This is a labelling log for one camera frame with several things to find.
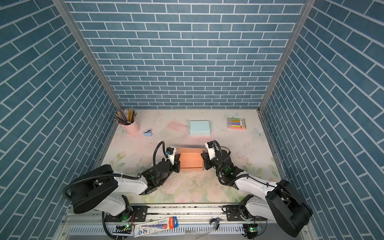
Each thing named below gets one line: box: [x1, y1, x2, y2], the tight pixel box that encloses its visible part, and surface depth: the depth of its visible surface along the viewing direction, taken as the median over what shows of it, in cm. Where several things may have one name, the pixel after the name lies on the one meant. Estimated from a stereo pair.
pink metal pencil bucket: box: [122, 119, 141, 136], surface depth 102 cm
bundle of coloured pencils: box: [114, 107, 137, 126], surface depth 101 cm
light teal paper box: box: [188, 120, 211, 136], surface depth 107 cm
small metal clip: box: [209, 216, 223, 231], surface depth 72 cm
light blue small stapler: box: [143, 129, 152, 137], surface depth 107 cm
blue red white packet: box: [134, 216, 179, 238], surface depth 71 cm
